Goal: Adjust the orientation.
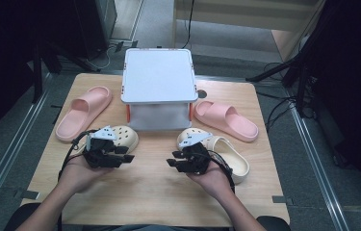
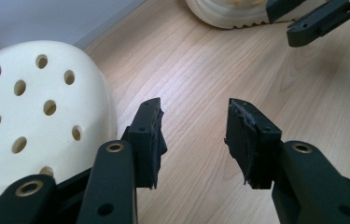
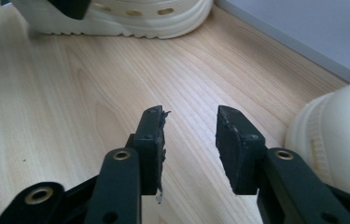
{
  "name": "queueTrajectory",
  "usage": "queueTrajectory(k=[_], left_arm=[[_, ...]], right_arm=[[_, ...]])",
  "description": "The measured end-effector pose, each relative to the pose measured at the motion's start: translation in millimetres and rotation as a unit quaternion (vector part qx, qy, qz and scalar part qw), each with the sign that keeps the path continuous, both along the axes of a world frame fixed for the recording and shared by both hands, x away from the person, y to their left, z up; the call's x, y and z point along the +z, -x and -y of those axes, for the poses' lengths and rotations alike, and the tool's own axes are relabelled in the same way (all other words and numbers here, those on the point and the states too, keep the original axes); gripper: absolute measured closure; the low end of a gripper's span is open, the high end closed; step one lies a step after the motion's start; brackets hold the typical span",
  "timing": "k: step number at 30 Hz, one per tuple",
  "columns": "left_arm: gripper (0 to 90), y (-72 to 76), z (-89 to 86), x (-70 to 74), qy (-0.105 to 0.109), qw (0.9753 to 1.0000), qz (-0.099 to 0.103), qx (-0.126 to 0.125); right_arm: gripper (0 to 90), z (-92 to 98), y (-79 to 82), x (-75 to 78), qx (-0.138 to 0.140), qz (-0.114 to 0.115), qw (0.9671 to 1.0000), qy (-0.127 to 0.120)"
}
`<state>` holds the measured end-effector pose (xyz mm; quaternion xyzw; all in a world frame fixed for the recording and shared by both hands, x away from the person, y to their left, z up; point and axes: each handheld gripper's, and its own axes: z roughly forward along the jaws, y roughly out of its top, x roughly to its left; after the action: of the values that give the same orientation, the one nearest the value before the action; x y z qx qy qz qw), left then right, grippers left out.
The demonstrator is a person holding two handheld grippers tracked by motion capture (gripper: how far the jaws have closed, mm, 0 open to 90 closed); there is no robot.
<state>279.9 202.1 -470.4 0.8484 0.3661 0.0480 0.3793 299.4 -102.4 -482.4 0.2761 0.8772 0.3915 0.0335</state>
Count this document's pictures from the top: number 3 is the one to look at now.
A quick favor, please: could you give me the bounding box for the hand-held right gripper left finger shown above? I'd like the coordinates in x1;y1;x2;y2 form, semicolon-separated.
125;105;171;204

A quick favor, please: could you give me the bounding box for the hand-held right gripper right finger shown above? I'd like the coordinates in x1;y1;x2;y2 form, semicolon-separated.
215;105;268;196

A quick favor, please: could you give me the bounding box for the cream clog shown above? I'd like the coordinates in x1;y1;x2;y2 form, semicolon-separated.
284;78;350;196
10;0;215;40

